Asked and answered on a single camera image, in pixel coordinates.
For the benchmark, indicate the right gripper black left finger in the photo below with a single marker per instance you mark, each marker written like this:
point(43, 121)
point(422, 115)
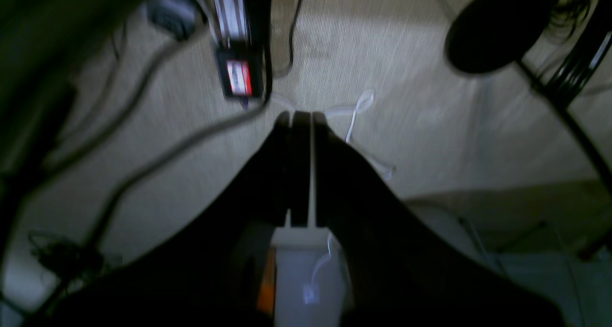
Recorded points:
point(210, 272)

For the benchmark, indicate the black power strip with switch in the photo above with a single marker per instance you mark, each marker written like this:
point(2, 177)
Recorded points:
point(244, 33)

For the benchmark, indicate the black round stand base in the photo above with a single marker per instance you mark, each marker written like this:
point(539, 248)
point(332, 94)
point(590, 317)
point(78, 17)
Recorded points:
point(488, 35)

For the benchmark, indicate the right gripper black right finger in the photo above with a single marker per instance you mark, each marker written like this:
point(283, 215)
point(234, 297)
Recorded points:
point(403, 274)

